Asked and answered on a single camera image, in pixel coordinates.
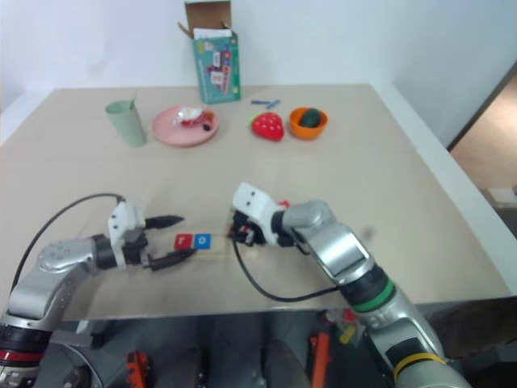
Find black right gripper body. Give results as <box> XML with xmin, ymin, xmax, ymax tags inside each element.
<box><xmin>229</xmin><ymin>208</ymin><xmax>268</xmax><ymax>246</ymax></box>

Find white papers in box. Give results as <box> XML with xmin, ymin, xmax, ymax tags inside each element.
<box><xmin>192</xmin><ymin>27</ymin><xmax>233</xmax><ymax>40</ymax></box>

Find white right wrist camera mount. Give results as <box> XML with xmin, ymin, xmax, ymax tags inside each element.
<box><xmin>232</xmin><ymin>182</ymin><xmax>284</xmax><ymax>246</ymax></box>

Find orange bowl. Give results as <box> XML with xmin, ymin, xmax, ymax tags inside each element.
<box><xmin>288</xmin><ymin>107</ymin><xmax>330</xmax><ymax>140</ymax></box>

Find brown door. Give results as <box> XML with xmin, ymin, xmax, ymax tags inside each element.
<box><xmin>446</xmin><ymin>60</ymin><xmax>517</xmax><ymax>195</ymax></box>

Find pale green cup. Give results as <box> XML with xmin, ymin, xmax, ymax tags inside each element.
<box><xmin>104</xmin><ymin>99</ymin><xmax>148</xmax><ymax>150</ymax></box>

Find clear bag of toys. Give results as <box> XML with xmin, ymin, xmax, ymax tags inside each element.
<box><xmin>322</xmin><ymin>309</ymin><xmax>367</xmax><ymax>347</ymax></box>

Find small grey box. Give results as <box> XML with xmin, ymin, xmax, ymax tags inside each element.
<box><xmin>486</xmin><ymin>185</ymin><xmax>517</xmax><ymax>209</ymax></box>

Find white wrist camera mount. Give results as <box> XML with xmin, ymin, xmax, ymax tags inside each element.
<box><xmin>232</xmin><ymin>182</ymin><xmax>284</xmax><ymax>246</ymax></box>
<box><xmin>106</xmin><ymin>200</ymin><xmax>146</xmax><ymax>268</ymax></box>

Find dark green toy fruit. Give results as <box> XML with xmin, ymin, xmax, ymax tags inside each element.
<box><xmin>298</xmin><ymin>108</ymin><xmax>322</xmax><ymax>128</ymax></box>

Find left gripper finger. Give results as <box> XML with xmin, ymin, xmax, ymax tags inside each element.
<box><xmin>149</xmin><ymin>248</ymin><xmax>198</xmax><ymax>272</ymax></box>
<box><xmin>144</xmin><ymin>215</ymin><xmax>186</xmax><ymax>231</ymax></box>

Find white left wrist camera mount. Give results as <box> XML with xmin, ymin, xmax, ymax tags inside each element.
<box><xmin>106</xmin><ymin>200</ymin><xmax>146</xmax><ymax>268</ymax></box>

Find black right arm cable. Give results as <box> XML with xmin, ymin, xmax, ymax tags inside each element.
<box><xmin>232</xmin><ymin>238</ymin><xmax>344</xmax><ymax>303</ymax></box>

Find red toy strawberry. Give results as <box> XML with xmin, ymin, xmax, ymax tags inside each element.
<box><xmin>246</xmin><ymin>111</ymin><xmax>285</xmax><ymax>142</ymax></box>

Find clear red snack packet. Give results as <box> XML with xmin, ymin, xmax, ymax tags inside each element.
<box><xmin>172</xmin><ymin>105</ymin><xmax>217</xmax><ymax>133</ymax></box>

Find orange bar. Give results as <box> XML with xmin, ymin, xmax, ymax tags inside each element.
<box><xmin>309</xmin><ymin>333</ymin><xmax>332</xmax><ymax>383</ymax></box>

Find green cardboard game box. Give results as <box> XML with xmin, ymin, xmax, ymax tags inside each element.
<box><xmin>177</xmin><ymin>0</ymin><xmax>242</xmax><ymax>105</ymax></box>

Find wooden letter tray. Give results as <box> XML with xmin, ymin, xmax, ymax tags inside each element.
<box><xmin>172</xmin><ymin>232</ymin><xmax>259</xmax><ymax>261</ymax></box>

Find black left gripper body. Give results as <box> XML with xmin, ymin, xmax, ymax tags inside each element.
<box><xmin>123</xmin><ymin>230</ymin><xmax>158</xmax><ymax>272</ymax></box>

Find pink plate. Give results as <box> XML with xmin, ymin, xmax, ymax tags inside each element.
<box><xmin>151</xmin><ymin>104</ymin><xmax>221</xmax><ymax>147</ymax></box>

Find orange black toy vehicle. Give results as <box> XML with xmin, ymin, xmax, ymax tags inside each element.
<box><xmin>126</xmin><ymin>350</ymin><xmax>154</xmax><ymax>387</ymax></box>

